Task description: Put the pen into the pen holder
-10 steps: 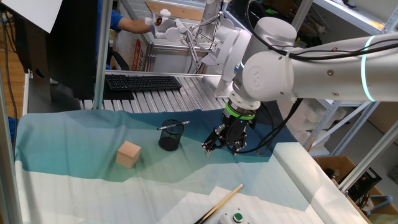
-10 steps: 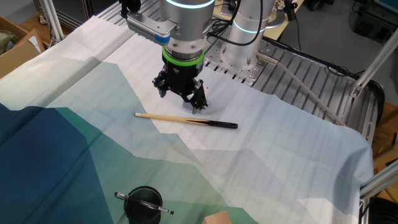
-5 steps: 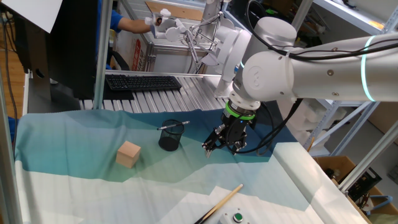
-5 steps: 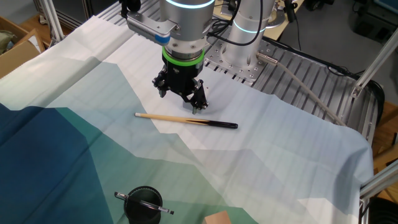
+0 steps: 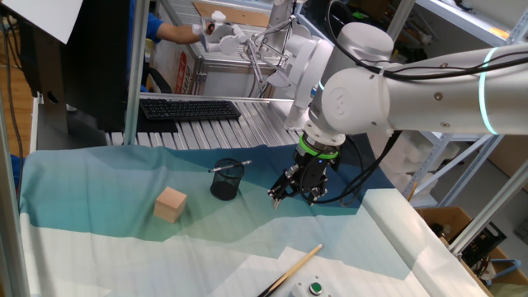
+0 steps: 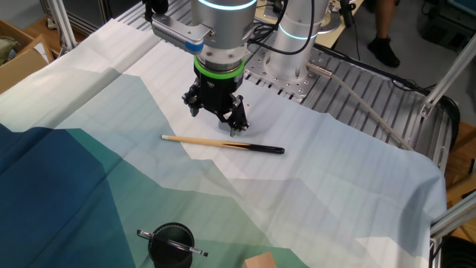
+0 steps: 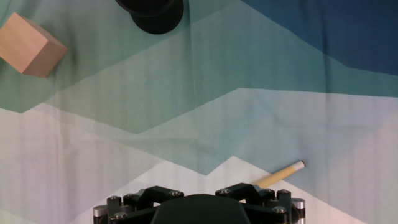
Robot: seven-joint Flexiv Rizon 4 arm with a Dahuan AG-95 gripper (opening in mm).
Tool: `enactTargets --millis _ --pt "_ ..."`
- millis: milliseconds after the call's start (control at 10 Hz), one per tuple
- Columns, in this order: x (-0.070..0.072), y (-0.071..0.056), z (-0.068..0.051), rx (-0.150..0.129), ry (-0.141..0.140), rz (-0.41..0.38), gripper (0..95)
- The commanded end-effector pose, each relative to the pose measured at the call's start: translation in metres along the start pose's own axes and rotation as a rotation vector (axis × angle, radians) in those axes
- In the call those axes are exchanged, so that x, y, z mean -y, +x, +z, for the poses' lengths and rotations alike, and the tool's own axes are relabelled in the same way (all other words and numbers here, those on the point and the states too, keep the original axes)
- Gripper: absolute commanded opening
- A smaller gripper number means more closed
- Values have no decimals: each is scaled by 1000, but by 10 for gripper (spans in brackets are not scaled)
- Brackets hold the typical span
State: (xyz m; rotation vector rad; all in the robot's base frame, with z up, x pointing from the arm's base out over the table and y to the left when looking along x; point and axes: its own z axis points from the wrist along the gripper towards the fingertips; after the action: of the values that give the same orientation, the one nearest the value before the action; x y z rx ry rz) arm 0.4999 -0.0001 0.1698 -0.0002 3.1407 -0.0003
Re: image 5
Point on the black device in carton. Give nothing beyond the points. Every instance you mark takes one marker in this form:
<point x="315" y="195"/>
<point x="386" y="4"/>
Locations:
<point x="486" y="241"/>

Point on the blue green white tablecloth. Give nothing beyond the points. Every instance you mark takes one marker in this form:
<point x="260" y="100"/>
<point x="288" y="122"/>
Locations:
<point x="123" y="264"/>

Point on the olive green bag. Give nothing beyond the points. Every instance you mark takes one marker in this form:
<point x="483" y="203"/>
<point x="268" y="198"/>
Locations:
<point x="511" y="290"/>

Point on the light wooden cube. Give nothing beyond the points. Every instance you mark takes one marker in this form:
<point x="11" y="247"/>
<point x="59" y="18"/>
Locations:
<point x="170" y="205"/>

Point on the black desk mat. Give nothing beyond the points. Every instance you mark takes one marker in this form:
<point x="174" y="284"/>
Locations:
<point x="156" y="125"/>

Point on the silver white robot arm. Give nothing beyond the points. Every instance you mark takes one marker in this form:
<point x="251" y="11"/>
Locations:
<point x="433" y="95"/>

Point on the white box green button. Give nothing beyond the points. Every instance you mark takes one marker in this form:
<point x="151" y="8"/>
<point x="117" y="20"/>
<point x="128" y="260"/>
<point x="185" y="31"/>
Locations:
<point x="309" y="288"/>

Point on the wooden black cue stick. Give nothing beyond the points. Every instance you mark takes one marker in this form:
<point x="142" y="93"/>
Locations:
<point x="290" y="271"/>

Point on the black office chair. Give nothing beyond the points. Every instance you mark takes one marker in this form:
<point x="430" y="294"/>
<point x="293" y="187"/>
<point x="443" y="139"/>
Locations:
<point x="163" y="82"/>

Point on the aluminium frame post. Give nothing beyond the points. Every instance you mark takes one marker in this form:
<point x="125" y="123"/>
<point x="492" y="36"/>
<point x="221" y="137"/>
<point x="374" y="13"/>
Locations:
<point x="10" y="231"/>
<point x="486" y="210"/>
<point x="136" y="70"/>

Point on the blue fabric bundle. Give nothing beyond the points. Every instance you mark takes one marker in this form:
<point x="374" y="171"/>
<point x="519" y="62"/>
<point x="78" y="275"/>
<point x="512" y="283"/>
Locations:
<point x="16" y="173"/>

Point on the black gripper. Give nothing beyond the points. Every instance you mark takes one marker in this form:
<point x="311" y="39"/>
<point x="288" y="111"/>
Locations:
<point x="311" y="173"/>

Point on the black computer monitor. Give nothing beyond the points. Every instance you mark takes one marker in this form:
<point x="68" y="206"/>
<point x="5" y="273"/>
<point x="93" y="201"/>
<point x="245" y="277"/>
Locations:
<point x="95" y="62"/>

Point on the black keyboard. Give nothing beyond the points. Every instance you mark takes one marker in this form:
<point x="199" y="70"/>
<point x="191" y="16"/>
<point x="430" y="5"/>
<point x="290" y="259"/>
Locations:
<point x="189" y="109"/>

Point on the brown cardboard box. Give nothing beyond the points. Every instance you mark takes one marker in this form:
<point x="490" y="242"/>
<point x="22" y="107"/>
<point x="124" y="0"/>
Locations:
<point x="449" y="216"/>

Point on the person's bare forearm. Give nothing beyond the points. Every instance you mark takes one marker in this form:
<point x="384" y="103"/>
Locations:
<point x="177" y="34"/>

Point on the white carton red print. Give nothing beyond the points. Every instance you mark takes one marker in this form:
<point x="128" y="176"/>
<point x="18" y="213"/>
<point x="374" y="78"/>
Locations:
<point x="171" y="68"/>

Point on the black mesh pen holder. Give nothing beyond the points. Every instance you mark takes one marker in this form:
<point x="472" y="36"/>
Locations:
<point x="224" y="187"/>

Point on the black silver pen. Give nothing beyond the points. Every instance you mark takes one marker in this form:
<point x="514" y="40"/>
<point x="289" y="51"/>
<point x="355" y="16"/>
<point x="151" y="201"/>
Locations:
<point x="229" y="166"/>

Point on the grey monitor stand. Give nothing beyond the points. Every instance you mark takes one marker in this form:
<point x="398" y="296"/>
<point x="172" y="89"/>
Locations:
<point x="74" y="132"/>

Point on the brown wooden board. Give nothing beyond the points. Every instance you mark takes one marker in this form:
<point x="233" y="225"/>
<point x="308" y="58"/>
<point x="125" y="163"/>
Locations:
<point x="239" y="16"/>

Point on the white paper sheet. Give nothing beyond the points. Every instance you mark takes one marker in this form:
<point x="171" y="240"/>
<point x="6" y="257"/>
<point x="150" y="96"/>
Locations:
<point x="45" y="16"/>

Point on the white foam packing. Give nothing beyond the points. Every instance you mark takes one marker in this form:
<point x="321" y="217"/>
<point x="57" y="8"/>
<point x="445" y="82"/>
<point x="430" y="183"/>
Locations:
<point x="406" y="158"/>

